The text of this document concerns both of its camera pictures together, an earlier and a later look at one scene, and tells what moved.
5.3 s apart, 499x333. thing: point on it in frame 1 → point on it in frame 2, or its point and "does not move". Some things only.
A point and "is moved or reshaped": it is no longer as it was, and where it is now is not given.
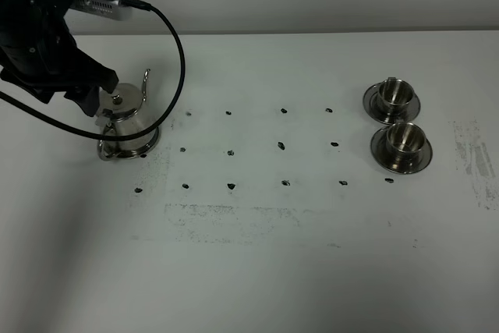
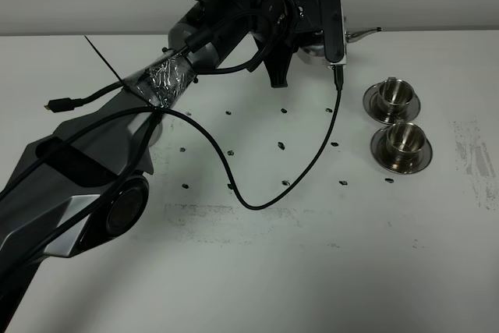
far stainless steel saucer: x=371 y=103 does not move
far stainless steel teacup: x=395 y=95 does not move
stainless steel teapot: x=118 y=115 is moved or reshaped
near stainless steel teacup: x=405 y=140 does not move
